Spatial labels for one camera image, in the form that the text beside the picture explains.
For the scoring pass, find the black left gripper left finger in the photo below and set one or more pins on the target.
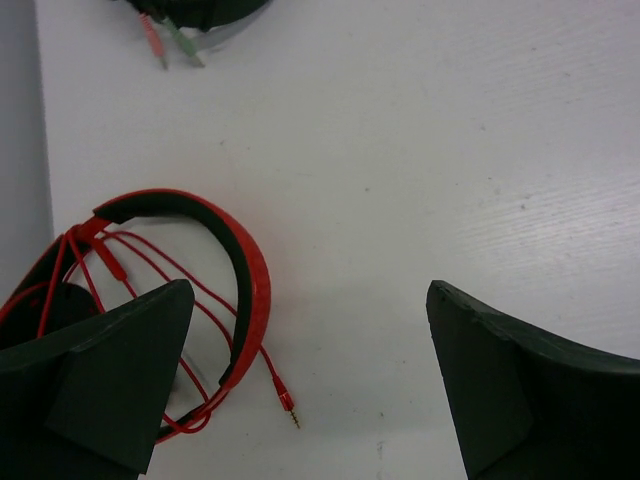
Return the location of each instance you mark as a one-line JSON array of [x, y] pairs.
[[85, 399]]

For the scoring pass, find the red headphones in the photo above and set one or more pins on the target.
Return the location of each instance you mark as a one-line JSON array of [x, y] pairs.
[[68, 252]]

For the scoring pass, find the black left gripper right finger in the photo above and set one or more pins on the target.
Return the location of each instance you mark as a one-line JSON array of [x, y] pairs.
[[530, 404]]

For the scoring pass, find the black headphones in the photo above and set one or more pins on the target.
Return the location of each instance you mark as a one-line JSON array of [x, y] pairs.
[[193, 26]]

